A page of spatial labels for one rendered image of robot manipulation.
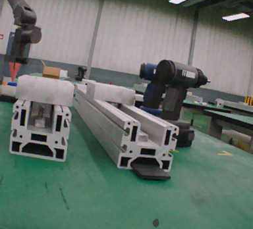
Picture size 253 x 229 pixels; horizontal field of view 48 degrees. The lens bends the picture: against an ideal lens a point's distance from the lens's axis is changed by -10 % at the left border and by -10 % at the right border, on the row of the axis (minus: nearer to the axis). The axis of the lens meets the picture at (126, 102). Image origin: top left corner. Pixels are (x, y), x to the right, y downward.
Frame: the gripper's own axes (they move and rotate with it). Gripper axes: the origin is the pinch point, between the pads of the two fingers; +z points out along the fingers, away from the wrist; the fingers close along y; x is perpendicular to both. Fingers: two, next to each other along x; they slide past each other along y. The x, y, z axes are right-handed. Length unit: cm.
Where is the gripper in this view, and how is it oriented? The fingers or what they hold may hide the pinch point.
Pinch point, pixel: (12, 79)
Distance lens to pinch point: 119.2
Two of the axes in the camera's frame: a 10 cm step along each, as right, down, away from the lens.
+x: -2.5, -1.2, 9.6
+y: 9.5, 1.5, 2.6
